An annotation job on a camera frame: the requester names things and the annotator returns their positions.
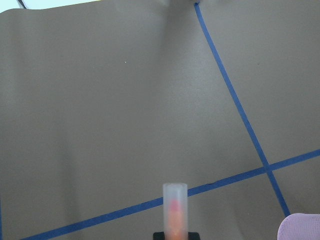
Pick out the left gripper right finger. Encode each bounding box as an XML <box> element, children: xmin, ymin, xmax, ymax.
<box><xmin>188</xmin><ymin>232</ymin><xmax>201</xmax><ymax>240</ymax></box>

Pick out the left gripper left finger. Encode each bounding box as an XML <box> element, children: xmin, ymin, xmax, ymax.
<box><xmin>152</xmin><ymin>231</ymin><xmax>166</xmax><ymax>240</ymax></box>

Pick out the orange highlighter pen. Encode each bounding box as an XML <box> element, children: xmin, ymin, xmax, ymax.
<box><xmin>162</xmin><ymin>182</ymin><xmax>188</xmax><ymax>240</ymax></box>

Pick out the pink mesh pen holder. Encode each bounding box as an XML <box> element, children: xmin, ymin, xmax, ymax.
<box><xmin>277</xmin><ymin>213</ymin><xmax>320</xmax><ymax>240</ymax></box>

